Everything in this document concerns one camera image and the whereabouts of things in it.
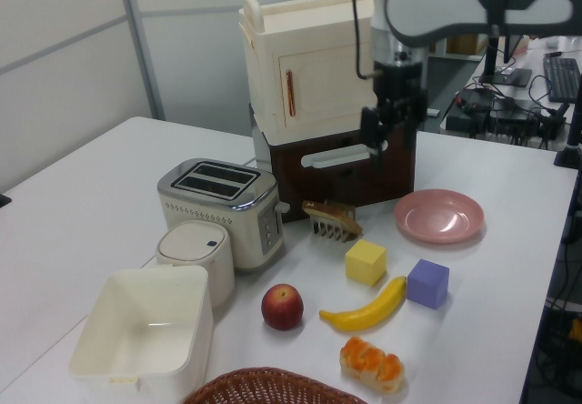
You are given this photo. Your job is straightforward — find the cream and chrome toaster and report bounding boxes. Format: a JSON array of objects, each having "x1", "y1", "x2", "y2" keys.
[{"x1": 156, "y1": 157, "x2": 291, "y2": 274}]

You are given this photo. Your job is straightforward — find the white plastic bin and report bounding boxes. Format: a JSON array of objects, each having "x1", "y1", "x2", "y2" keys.
[{"x1": 67, "y1": 265, "x2": 215, "y2": 394}]

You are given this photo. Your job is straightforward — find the red apple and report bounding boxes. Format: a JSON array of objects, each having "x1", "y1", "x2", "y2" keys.
[{"x1": 260, "y1": 283, "x2": 305, "y2": 332}]

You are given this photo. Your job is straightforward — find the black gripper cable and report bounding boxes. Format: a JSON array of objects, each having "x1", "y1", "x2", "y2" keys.
[{"x1": 351, "y1": 0, "x2": 379, "y2": 81}]

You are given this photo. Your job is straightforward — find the yellow cube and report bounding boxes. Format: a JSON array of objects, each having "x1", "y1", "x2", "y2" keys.
[{"x1": 345, "y1": 238, "x2": 388, "y2": 288}]

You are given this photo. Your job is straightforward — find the cream toy cabinet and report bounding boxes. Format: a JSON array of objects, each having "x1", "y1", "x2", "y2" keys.
[{"x1": 236, "y1": 0, "x2": 381, "y2": 135}]

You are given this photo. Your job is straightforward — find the black keyboard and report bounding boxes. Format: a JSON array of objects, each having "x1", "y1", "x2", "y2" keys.
[{"x1": 543, "y1": 53, "x2": 582, "y2": 103}]

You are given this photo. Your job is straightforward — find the yellow banana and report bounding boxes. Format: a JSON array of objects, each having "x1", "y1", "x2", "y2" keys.
[{"x1": 318, "y1": 275, "x2": 408, "y2": 333}]

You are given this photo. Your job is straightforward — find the black monitor stand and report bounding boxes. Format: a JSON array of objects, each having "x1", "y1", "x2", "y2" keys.
[{"x1": 479, "y1": 35, "x2": 533, "y2": 87}]

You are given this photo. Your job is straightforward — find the black clamp pole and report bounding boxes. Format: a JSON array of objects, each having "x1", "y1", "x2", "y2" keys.
[{"x1": 552, "y1": 98, "x2": 582, "y2": 168}]

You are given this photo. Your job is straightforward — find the short orange glazed bread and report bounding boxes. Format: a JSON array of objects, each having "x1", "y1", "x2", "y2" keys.
[{"x1": 339, "y1": 336, "x2": 406, "y2": 395}]

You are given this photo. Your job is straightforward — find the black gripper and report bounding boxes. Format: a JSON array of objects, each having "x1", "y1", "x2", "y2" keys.
[{"x1": 361, "y1": 60, "x2": 429, "y2": 169}]

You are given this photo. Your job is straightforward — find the purple cube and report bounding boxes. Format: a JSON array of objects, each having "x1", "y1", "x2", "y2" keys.
[{"x1": 406, "y1": 258, "x2": 451, "y2": 309}]

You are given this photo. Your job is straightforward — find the brown wicker basket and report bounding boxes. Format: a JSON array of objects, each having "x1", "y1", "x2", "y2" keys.
[{"x1": 181, "y1": 366, "x2": 369, "y2": 404}]

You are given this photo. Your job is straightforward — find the brown drawer cabinet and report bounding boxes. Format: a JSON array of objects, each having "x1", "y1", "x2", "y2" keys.
[{"x1": 248, "y1": 103, "x2": 422, "y2": 226}]

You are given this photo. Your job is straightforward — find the pink plate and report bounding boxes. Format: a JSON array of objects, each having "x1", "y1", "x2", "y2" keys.
[{"x1": 394, "y1": 188, "x2": 486, "y2": 245}]

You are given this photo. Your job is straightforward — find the brown toast rack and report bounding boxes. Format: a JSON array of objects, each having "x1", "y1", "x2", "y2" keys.
[{"x1": 308, "y1": 201, "x2": 359, "y2": 244}]

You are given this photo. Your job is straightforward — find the small white trash can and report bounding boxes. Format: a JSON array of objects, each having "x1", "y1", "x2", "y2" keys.
[{"x1": 155, "y1": 220, "x2": 236, "y2": 310}]

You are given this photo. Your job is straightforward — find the toast slice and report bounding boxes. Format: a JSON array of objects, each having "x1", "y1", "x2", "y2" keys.
[{"x1": 302, "y1": 198, "x2": 364, "y2": 237}]

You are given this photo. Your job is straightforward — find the black power strip with cables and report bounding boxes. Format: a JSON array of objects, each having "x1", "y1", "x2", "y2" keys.
[{"x1": 445, "y1": 86, "x2": 570, "y2": 146}]

